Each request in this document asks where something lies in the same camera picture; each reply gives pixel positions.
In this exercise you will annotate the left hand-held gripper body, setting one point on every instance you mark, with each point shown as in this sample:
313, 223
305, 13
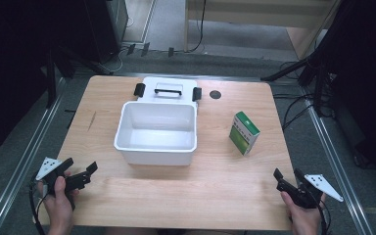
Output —
75, 181

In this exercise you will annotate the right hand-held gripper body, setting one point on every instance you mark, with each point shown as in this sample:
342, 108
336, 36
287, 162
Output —
306, 196

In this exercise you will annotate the green and white carton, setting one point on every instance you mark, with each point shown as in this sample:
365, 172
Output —
243, 135

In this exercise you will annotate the white plastic storage box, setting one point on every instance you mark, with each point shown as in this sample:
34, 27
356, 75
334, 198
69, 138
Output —
158, 130

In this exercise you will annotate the person's right hand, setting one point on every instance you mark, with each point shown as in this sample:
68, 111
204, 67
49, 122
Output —
305, 220

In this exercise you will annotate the person's left hand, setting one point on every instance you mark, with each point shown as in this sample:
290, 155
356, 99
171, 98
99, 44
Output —
58, 209

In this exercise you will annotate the black tripod stand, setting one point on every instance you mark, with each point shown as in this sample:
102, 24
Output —
318, 84
50, 81

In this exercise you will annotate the dark curtain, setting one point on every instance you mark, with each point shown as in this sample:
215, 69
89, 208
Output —
368, 81
9, 65

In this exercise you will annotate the black cabinet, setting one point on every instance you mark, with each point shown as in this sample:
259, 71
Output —
107, 29

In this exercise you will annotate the metal floor rail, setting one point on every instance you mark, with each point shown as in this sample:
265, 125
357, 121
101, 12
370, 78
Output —
19, 170
336, 163

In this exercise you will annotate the small black floor bracket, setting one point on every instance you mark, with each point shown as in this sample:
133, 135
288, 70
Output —
131, 49
171, 52

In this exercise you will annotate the light wooden frame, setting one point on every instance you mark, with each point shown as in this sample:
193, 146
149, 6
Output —
241, 13

